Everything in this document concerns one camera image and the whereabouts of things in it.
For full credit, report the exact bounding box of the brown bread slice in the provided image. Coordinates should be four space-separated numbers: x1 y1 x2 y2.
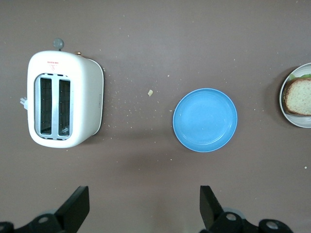
283 78 311 117

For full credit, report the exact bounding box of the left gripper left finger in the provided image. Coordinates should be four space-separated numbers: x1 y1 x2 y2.
0 185 90 233

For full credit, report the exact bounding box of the green lettuce leaf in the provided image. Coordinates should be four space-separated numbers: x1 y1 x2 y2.
288 72 311 81

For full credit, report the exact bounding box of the blue round plate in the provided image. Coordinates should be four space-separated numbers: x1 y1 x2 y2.
173 88 238 153

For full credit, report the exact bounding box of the beige round plate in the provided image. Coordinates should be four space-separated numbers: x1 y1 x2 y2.
278 62 311 129

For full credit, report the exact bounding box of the white two-slot toaster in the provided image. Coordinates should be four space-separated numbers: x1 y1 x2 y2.
19 37 105 149

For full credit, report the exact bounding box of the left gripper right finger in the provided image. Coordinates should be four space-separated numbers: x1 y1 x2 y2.
199 185 294 233

